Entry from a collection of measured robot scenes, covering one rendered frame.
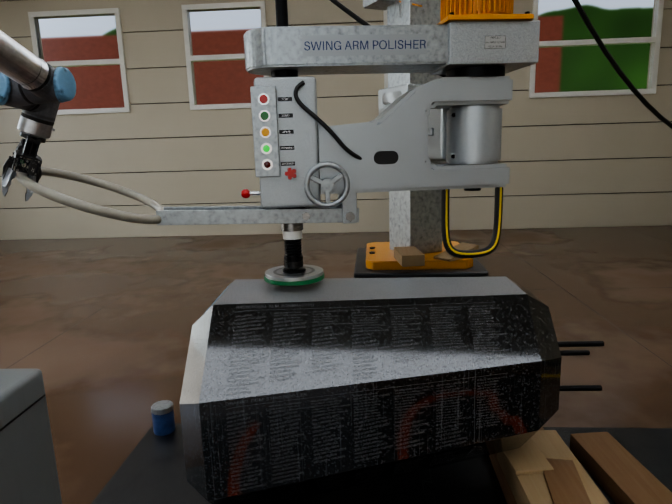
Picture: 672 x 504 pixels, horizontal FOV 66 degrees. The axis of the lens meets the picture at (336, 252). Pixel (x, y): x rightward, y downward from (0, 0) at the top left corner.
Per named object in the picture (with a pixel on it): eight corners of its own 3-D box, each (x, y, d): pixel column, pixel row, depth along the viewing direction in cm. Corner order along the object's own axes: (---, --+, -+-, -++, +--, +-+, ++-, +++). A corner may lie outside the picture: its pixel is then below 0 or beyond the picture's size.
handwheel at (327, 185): (347, 204, 179) (346, 160, 176) (351, 207, 170) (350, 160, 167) (304, 206, 178) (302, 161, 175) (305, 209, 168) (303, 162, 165)
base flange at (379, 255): (366, 249, 286) (366, 240, 285) (457, 247, 282) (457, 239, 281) (365, 270, 238) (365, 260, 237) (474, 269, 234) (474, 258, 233)
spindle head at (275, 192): (359, 205, 198) (357, 82, 189) (368, 212, 177) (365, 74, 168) (264, 209, 195) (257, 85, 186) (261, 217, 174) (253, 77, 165)
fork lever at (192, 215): (353, 216, 197) (353, 203, 196) (360, 223, 178) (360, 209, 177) (167, 219, 191) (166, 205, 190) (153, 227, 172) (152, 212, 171)
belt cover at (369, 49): (507, 83, 195) (508, 35, 192) (538, 74, 171) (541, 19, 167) (249, 88, 188) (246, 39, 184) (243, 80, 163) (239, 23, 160)
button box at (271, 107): (280, 176, 173) (275, 86, 167) (280, 176, 170) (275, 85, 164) (256, 176, 172) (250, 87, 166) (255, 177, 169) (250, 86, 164)
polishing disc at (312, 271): (290, 265, 204) (290, 262, 204) (334, 271, 192) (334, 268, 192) (252, 277, 187) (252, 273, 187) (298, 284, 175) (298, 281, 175)
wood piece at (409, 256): (393, 257, 245) (393, 247, 244) (414, 256, 245) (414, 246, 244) (402, 266, 225) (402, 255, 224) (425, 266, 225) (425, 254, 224)
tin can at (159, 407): (161, 423, 251) (158, 398, 248) (179, 425, 249) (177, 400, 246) (149, 435, 241) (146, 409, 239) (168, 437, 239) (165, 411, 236)
